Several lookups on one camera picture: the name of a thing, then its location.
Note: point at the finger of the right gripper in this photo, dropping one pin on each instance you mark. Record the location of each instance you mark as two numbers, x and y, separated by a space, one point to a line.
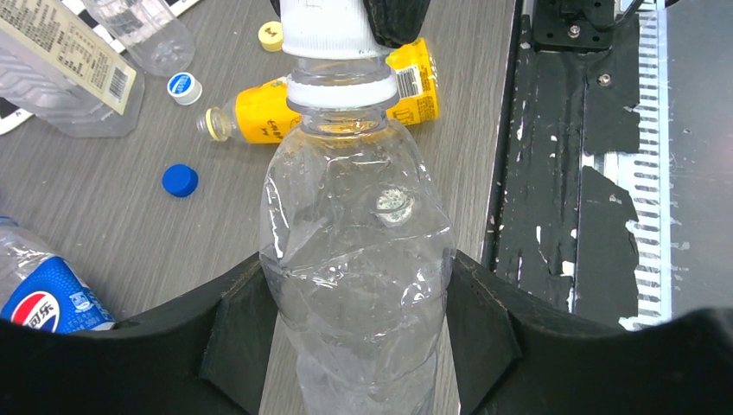
395 23

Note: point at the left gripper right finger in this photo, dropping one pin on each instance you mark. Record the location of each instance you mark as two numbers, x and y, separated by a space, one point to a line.
516 354

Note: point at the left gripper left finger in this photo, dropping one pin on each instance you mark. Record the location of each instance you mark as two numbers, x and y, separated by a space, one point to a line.
204 352

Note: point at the clear ribbed plastic bottle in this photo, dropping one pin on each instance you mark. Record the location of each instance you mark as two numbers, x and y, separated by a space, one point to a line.
149 31

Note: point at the clear square labelled bottle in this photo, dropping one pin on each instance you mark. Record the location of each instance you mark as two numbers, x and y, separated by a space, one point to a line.
56 67

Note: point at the blue white cap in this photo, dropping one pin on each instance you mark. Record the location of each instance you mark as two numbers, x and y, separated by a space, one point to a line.
328 30
184 88

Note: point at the yellow bottle cap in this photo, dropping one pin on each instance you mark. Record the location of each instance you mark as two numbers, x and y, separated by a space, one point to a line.
270 36

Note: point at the yellow juice bottle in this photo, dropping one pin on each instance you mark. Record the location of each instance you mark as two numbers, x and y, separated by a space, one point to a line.
260 115

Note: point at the pepsi bottle centre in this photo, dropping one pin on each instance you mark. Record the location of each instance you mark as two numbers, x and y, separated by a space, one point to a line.
40 290

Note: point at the blue cap centre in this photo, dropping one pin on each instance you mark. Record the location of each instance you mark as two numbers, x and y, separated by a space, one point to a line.
180 180

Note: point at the black white checkered mat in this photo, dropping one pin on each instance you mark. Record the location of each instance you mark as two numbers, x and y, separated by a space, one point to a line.
13 116

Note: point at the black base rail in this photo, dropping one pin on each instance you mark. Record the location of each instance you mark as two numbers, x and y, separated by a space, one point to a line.
579 215

